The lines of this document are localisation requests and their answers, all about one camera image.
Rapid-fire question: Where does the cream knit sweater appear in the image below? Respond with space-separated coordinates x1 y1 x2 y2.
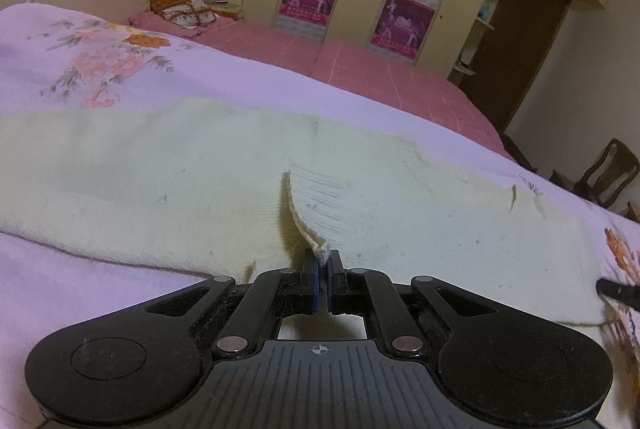
1 100 608 325

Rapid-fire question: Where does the dark wooden chair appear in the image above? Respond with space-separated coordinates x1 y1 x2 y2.
550 139 639 209

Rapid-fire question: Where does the pink checked bedsheet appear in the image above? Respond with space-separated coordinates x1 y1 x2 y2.
128 11 510 157

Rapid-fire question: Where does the lower right purple poster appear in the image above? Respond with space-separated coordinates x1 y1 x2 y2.
369 0 435 63

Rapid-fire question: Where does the dark brown door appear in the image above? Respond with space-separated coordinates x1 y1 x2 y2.
460 0 572 132

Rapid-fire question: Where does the orange patterned pillow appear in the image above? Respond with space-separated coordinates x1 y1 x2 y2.
150 0 217 30

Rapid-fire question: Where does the cream corner shelf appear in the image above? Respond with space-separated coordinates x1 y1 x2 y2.
448 0 500 86

